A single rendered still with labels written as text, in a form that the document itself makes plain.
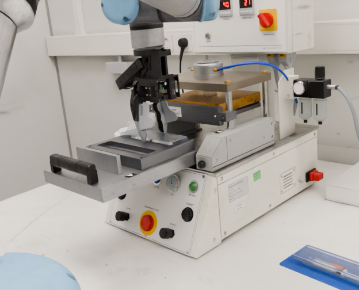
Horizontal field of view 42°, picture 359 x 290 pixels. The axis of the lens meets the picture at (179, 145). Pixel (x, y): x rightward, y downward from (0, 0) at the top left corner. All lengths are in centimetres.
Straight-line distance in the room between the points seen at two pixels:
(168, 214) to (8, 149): 156
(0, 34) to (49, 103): 211
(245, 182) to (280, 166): 15
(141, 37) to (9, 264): 69
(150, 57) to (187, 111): 20
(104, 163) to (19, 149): 161
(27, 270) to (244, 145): 78
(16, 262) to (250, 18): 100
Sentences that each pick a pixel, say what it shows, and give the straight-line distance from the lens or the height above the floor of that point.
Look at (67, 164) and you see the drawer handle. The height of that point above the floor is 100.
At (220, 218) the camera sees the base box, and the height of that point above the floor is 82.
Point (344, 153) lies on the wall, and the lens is 165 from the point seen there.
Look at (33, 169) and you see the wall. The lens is 265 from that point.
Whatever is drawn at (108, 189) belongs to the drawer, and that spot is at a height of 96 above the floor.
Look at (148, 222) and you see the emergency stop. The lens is 116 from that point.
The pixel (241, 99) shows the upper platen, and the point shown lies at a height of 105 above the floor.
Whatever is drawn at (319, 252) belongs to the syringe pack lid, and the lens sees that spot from 105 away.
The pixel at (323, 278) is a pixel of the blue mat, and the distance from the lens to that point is 101.
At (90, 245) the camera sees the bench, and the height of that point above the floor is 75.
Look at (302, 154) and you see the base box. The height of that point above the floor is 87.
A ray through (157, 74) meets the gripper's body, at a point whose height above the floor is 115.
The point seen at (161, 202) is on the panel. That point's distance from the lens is 114.
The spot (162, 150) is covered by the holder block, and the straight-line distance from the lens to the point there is 102.
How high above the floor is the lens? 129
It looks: 16 degrees down
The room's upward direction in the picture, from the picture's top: 5 degrees counter-clockwise
